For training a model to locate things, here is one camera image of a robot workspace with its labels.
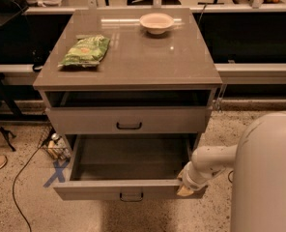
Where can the grey drawer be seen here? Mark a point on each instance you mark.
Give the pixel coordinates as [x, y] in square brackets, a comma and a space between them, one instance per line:
[128, 120]
[126, 167]

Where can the blue tape cross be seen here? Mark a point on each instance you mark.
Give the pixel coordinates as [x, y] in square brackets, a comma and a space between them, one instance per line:
[58, 175]

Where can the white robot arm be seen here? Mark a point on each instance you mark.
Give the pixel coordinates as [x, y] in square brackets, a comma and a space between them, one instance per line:
[258, 162]

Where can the grey drawer cabinet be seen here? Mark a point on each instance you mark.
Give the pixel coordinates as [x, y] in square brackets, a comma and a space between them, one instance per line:
[139, 70]

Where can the green chip bag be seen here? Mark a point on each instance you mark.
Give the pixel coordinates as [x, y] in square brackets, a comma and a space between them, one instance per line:
[86, 52]

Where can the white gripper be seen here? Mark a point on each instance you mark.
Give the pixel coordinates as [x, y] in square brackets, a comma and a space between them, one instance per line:
[188, 179]

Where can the grey top drawer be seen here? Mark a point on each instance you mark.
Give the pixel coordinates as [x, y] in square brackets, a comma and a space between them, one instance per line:
[128, 120]

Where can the wire basket with bottles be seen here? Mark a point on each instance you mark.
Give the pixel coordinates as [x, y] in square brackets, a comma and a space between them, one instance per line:
[54, 145]

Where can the white bowl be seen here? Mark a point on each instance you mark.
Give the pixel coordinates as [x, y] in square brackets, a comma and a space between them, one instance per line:
[156, 23]

